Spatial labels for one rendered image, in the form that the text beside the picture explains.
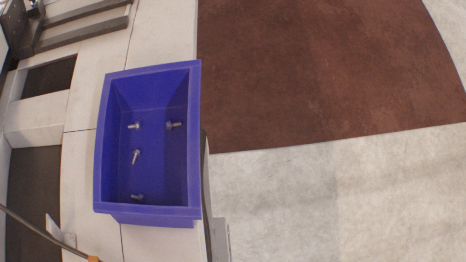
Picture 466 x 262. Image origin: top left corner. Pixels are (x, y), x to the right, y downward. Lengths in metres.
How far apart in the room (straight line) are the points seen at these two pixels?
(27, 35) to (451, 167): 1.57
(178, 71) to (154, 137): 0.10
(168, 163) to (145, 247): 0.15
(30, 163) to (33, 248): 0.20
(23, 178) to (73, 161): 0.18
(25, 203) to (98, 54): 0.34
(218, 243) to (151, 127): 0.42
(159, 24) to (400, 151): 1.10
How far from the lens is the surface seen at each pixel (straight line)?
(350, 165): 1.77
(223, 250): 1.18
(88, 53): 0.98
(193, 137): 0.72
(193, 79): 0.77
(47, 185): 0.92
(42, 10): 1.16
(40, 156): 0.96
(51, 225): 0.73
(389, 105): 1.94
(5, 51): 1.04
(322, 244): 1.63
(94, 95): 0.90
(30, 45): 1.05
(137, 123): 0.82
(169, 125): 0.81
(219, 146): 1.80
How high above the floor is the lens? 1.50
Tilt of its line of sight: 55 degrees down
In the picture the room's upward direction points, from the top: 6 degrees counter-clockwise
